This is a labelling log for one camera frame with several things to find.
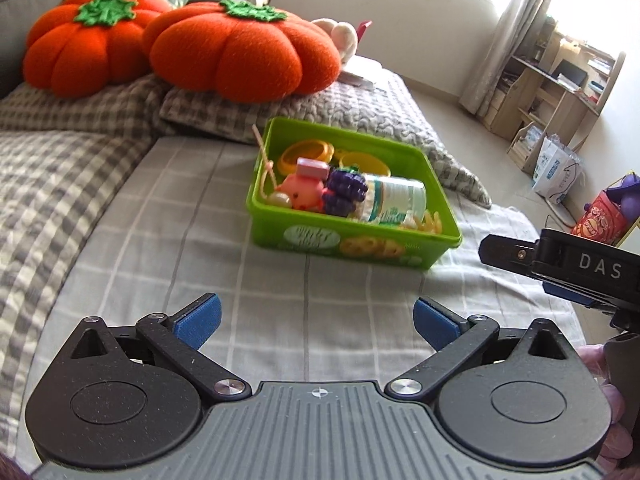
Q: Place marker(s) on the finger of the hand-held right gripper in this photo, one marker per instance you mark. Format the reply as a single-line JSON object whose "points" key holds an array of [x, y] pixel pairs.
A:
{"points": [[507, 254], [570, 294]]}

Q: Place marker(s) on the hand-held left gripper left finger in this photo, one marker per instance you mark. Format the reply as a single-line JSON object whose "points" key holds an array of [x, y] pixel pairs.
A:
{"points": [[197, 320]]}

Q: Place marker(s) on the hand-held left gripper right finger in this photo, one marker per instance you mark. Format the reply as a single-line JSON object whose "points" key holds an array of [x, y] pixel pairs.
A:
{"points": [[435, 322]]}

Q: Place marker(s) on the beige toy octopus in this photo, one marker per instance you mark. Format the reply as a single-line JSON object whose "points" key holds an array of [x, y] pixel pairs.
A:
{"points": [[430, 222]]}

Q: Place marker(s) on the clear cotton swab jar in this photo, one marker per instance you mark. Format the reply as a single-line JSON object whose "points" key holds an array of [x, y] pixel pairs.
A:
{"points": [[395, 197]]}

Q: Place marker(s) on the green plastic box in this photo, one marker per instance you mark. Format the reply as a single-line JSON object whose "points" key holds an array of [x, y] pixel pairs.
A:
{"points": [[310, 245]]}

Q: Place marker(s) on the purple toy grapes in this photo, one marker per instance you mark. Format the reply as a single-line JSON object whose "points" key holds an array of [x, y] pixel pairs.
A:
{"points": [[345, 185]]}

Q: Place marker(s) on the pink toy pig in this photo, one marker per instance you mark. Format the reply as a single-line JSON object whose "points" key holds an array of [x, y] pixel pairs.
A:
{"points": [[302, 190]]}

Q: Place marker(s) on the thin pink stick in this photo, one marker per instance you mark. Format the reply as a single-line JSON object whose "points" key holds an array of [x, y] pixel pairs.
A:
{"points": [[261, 147]]}

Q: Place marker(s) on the small pink box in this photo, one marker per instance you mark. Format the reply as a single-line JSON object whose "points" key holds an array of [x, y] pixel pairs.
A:
{"points": [[312, 169]]}

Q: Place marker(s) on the person's right hand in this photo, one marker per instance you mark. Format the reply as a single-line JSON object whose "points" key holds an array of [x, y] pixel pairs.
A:
{"points": [[595, 362]]}

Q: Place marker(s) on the red snack bag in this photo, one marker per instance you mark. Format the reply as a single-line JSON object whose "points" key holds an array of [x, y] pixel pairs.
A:
{"points": [[600, 220]]}

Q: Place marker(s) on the light grid-pattern bed sheet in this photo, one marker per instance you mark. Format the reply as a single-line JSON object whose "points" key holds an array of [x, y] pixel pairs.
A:
{"points": [[175, 235]]}

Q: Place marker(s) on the white paper bag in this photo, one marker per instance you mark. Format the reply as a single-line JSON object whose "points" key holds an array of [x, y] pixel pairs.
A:
{"points": [[552, 170]]}

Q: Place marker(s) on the wooden desk shelf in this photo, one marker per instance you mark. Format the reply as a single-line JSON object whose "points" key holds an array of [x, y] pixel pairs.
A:
{"points": [[565, 100]]}

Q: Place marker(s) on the black laptop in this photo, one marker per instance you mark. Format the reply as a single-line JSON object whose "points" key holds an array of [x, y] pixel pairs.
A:
{"points": [[572, 72]]}

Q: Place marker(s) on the grey checked blanket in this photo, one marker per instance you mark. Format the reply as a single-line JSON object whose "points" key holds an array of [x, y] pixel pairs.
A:
{"points": [[60, 170]]}

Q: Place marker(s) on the grey quilted blanket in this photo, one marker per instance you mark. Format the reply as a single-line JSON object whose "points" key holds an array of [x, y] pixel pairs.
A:
{"points": [[360, 110]]}

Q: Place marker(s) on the beige curtain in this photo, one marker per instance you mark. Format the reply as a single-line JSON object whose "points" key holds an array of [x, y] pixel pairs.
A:
{"points": [[505, 45]]}

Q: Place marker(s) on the white papers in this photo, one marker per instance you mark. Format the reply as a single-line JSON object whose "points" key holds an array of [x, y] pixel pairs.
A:
{"points": [[365, 70]]}

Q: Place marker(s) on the red folder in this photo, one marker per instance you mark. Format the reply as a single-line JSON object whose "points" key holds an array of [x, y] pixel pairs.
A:
{"points": [[365, 30]]}

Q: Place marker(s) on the large orange pumpkin cushion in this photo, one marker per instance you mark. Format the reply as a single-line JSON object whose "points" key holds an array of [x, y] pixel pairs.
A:
{"points": [[240, 55]]}

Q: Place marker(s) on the pink plush rabbit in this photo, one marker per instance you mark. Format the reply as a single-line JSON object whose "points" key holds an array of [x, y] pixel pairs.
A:
{"points": [[345, 37]]}

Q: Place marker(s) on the small orange pumpkin cushion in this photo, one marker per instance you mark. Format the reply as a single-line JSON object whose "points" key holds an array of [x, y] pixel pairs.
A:
{"points": [[75, 45]]}

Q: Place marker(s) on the grey sofa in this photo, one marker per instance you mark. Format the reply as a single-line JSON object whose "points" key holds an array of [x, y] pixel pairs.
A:
{"points": [[20, 0]]}

